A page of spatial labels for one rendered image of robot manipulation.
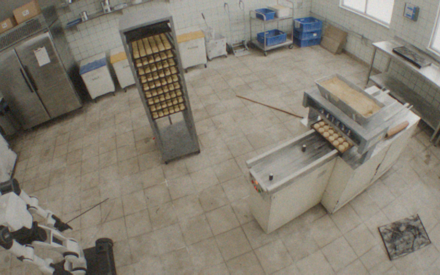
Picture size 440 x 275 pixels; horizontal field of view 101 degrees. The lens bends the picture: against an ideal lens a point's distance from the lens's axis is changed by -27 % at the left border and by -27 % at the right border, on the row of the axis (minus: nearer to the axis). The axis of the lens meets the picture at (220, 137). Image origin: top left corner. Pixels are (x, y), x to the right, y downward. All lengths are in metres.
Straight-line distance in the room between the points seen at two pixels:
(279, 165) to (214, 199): 1.07
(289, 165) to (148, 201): 1.73
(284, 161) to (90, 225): 2.31
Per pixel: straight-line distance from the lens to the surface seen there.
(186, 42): 4.79
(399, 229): 3.03
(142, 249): 2.72
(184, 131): 3.39
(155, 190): 3.04
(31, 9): 4.62
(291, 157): 2.05
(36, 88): 4.82
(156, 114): 2.73
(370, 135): 1.92
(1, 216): 1.88
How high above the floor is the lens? 2.37
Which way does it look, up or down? 44 degrees down
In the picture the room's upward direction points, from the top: 8 degrees counter-clockwise
